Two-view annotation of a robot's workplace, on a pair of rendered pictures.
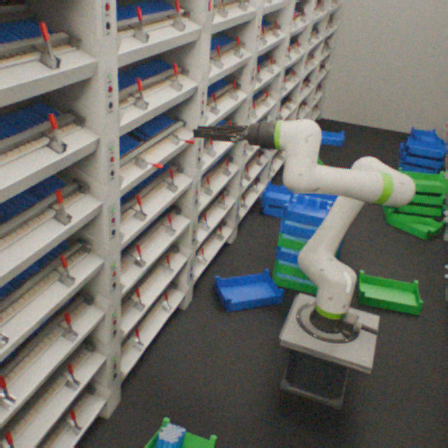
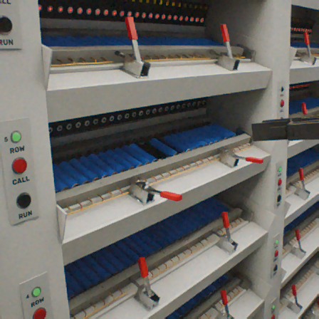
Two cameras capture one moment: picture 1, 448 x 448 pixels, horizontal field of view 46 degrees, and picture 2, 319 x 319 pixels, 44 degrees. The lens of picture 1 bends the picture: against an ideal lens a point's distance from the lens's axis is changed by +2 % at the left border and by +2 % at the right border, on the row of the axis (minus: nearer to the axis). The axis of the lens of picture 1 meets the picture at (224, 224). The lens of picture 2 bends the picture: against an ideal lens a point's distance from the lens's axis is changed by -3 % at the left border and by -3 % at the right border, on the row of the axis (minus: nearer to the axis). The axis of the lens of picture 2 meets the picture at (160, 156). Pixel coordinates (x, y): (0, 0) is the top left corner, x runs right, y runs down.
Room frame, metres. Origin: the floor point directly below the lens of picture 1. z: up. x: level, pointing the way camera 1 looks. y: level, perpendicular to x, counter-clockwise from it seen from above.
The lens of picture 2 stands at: (1.05, 0.01, 1.13)
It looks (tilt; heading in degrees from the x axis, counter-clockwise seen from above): 14 degrees down; 24
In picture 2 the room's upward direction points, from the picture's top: 2 degrees counter-clockwise
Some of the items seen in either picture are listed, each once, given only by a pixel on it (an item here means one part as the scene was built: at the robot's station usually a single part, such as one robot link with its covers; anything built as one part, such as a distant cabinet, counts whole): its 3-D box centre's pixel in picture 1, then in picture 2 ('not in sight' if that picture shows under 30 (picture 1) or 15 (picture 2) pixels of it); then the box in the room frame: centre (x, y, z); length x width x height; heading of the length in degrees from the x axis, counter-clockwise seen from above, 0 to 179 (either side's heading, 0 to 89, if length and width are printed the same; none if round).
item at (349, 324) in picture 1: (343, 321); not in sight; (1.63, -0.50, 0.33); 0.26 x 0.15 x 0.06; 64
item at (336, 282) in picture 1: (333, 287); not in sight; (1.67, -0.45, 0.46); 0.16 x 0.13 x 0.19; 26
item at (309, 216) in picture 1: (315, 209); not in sight; (2.37, -0.46, 0.44); 0.30 x 0.20 x 0.08; 75
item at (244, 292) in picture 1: (248, 289); not in sight; (2.18, -0.16, 0.04); 0.30 x 0.20 x 0.08; 113
